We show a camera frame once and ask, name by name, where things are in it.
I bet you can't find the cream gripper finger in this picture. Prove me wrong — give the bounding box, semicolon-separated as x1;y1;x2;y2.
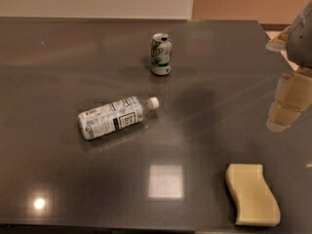
266;67;312;132
266;26;291;52

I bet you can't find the pale yellow curved sponge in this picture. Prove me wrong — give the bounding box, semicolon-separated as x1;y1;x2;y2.
225;164;281;227

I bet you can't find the green white 7up can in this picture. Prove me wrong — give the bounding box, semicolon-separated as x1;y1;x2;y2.
150;33;173;76

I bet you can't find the clear plastic water bottle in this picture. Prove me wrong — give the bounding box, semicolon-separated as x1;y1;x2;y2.
78;96;159;140

